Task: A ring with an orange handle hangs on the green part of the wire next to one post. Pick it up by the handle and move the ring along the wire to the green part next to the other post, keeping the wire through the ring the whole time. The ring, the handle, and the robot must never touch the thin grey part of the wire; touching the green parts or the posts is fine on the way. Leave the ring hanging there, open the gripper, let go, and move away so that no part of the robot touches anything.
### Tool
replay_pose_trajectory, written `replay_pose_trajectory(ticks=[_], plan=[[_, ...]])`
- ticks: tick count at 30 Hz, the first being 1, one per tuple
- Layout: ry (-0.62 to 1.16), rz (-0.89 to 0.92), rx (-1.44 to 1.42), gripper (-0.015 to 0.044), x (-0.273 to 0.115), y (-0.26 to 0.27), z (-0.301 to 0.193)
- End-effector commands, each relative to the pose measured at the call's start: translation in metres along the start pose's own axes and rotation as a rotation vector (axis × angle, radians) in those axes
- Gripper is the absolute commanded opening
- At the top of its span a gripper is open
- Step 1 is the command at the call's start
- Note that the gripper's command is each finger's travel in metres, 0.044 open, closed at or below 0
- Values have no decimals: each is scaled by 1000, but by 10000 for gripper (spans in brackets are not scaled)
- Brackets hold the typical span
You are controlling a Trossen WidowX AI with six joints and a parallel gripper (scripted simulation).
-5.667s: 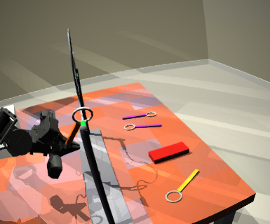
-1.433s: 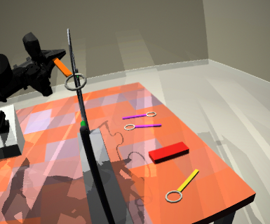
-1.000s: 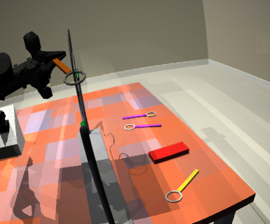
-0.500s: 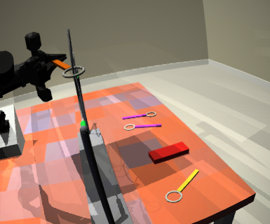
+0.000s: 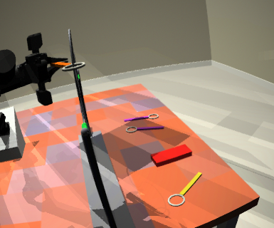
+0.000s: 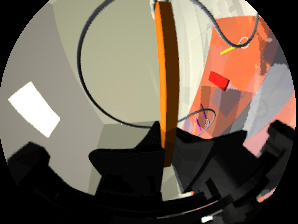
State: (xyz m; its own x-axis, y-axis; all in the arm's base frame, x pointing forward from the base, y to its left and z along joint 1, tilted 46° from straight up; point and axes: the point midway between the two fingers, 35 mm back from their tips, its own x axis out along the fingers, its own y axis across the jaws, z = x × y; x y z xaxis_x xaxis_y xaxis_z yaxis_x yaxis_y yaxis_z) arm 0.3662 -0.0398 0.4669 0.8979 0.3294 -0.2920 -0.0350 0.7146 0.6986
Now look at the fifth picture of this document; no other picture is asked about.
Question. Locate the grey loop with yellow handle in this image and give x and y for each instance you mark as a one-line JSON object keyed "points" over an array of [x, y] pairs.
{"points": [[185, 190]]}

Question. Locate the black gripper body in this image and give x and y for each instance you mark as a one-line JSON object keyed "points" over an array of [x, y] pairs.
{"points": [[44, 97]]}

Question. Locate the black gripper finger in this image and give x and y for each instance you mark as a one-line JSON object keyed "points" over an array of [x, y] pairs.
{"points": [[52, 69], [53, 60]]}

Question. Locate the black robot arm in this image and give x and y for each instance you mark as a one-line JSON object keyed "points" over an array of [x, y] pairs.
{"points": [[35, 71]]}

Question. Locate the red rectangular block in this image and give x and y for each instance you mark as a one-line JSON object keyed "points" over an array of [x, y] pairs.
{"points": [[172, 155]]}

